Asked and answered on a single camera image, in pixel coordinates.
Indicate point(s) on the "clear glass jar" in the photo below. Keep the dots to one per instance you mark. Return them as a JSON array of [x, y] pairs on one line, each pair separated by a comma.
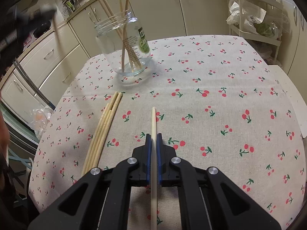
[[108, 45]]

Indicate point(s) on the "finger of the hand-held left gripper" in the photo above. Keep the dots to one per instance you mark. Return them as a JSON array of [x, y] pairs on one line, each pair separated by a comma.
[[36, 13]]

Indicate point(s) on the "cream drawer cabinet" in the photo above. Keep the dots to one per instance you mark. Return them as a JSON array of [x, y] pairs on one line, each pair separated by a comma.
[[55, 60]]

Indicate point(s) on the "white plastic bag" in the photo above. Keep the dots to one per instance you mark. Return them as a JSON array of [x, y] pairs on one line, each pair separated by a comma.
[[242, 14]]

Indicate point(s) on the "folding step ladder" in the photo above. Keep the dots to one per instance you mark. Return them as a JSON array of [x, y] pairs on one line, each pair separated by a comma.
[[20, 160]]

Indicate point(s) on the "white rolling cart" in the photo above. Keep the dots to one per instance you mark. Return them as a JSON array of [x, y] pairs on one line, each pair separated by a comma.
[[259, 39]]

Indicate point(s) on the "cream door cabinet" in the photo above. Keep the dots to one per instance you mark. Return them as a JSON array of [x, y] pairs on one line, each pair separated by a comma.
[[296, 40], [163, 9]]

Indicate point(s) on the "cherry print tablecloth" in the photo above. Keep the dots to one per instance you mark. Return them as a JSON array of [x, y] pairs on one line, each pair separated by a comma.
[[215, 115]]

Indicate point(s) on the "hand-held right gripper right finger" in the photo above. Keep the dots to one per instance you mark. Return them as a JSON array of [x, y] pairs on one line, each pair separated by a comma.
[[160, 160]]

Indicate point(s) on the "white stool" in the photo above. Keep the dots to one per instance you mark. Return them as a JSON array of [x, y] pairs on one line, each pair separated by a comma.
[[296, 100]]

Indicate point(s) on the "pile of wooden chopsticks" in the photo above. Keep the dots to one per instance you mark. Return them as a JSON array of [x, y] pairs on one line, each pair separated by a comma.
[[102, 129]]

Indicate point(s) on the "person's left forearm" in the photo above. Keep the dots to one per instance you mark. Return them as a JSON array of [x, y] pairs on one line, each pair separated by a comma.
[[2, 131]]

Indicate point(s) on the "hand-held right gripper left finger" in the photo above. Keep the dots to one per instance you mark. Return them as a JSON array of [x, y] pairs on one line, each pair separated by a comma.
[[148, 160]]

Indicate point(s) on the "floral trash bin with bag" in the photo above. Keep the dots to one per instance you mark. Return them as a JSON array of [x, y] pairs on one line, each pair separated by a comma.
[[40, 122]]

